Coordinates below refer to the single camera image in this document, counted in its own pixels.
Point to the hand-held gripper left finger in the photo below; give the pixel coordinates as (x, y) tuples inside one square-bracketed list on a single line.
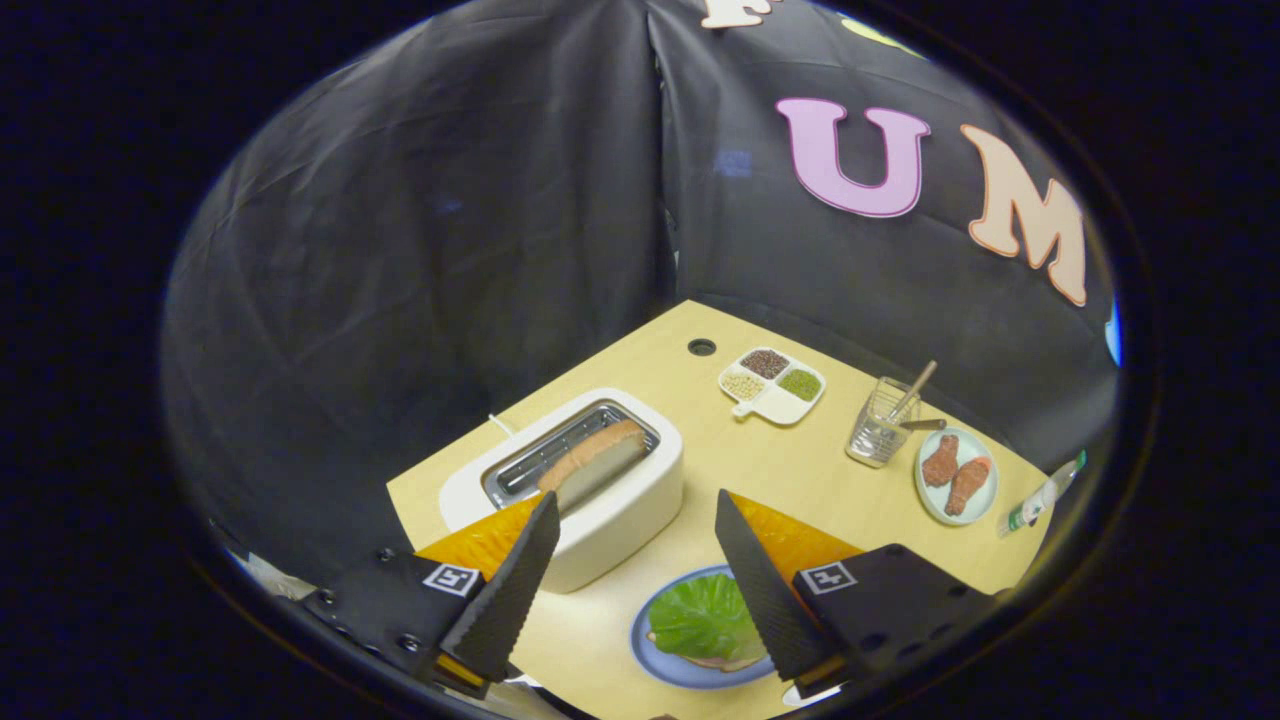
[(510, 600)]

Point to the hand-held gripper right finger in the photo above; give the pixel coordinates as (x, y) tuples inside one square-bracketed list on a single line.
[(765, 600)]

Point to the green lettuce leaf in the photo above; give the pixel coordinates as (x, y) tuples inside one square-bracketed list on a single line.
[(700, 620)]

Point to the toast slice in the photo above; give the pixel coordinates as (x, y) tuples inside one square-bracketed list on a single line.
[(720, 662)]

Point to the blue plate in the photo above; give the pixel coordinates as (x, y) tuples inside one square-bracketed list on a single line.
[(643, 605)]

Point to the white toaster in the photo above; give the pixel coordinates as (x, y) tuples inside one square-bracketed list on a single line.
[(620, 520)]

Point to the bread slice with brown crust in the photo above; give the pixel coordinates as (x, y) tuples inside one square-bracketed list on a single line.
[(600, 455)]

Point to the pale green plate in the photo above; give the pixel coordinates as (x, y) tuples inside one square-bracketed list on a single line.
[(930, 500)]

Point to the white divided dish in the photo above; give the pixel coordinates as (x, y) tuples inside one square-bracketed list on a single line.
[(785, 407)]

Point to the beige beans portion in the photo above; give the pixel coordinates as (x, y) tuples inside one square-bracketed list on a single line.
[(742, 386)]

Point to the green beans portion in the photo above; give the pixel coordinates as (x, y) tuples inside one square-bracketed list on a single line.
[(800, 384)]

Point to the brown meat piece orange edge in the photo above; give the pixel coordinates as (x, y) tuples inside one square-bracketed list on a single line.
[(967, 487)]

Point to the pale beige panel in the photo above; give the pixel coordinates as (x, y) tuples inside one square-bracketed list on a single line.
[(275, 578)]

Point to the brown beans portion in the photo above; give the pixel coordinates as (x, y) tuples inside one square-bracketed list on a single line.
[(765, 363)]

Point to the wooden utensil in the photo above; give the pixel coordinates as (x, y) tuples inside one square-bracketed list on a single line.
[(925, 425), (915, 390)]

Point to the clear water bottle green cap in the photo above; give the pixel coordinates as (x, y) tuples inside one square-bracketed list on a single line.
[(1030, 505)]

